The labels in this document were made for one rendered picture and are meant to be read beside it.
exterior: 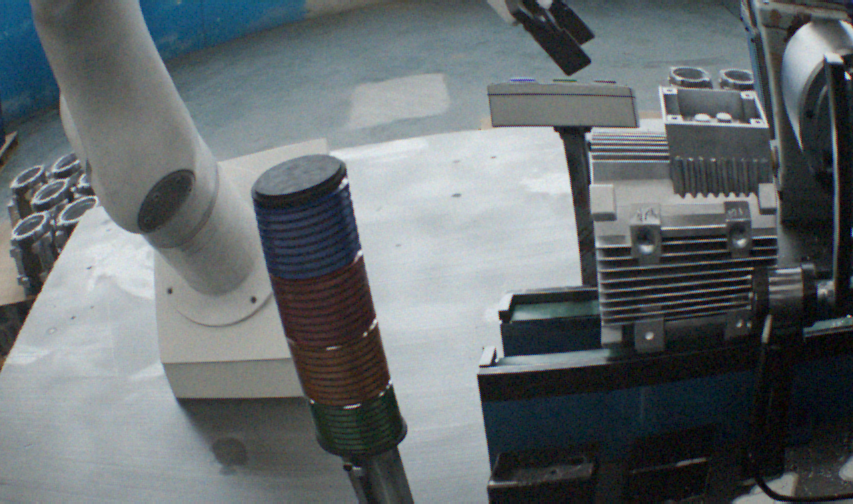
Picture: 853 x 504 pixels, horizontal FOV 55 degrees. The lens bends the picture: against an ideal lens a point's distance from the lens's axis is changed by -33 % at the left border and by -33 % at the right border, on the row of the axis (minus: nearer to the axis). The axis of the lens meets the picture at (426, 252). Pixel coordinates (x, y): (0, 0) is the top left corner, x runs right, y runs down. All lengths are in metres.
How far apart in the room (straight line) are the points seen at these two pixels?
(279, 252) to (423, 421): 0.53
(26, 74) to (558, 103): 6.40
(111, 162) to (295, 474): 0.44
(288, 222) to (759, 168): 0.43
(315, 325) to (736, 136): 0.40
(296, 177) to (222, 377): 0.61
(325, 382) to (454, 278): 0.73
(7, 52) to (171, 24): 1.73
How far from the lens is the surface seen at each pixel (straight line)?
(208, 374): 1.25
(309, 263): 0.66
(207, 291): 1.22
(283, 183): 0.66
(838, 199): 0.81
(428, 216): 1.57
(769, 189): 0.89
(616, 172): 0.91
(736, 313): 0.91
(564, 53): 0.92
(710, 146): 0.89
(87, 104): 0.80
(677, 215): 0.90
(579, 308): 1.07
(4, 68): 7.48
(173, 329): 1.26
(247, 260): 1.21
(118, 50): 0.77
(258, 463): 1.14
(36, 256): 2.87
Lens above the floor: 1.46
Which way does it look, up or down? 27 degrees down
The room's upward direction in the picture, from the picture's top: 11 degrees counter-clockwise
